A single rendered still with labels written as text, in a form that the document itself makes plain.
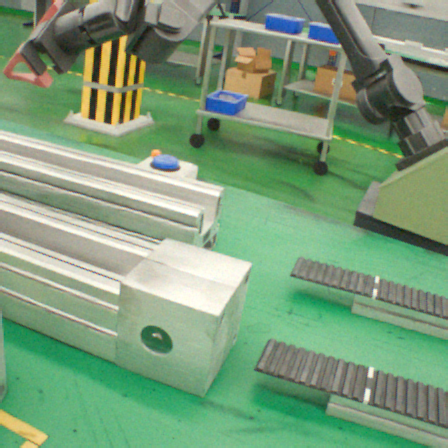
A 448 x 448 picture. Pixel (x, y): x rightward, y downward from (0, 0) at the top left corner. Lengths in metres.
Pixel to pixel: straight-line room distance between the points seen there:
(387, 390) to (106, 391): 0.25
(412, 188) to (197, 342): 0.57
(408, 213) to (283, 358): 0.50
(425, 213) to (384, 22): 7.21
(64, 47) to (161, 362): 0.47
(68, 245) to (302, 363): 0.27
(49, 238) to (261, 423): 0.29
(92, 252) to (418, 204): 0.57
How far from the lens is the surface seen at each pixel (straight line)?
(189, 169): 0.83
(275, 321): 0.62
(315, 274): 0.66
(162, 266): 0.49
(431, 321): 0.67
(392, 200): 0.95
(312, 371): 0.51
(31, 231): 0.60
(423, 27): 8.04
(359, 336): 0.63
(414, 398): 0.52
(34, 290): 0.53
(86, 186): 0.69
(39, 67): 0.78
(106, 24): 0.73
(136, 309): 0.47
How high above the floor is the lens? 1.13
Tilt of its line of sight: 25 degrees down
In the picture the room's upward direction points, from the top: 10 degrees clockwise
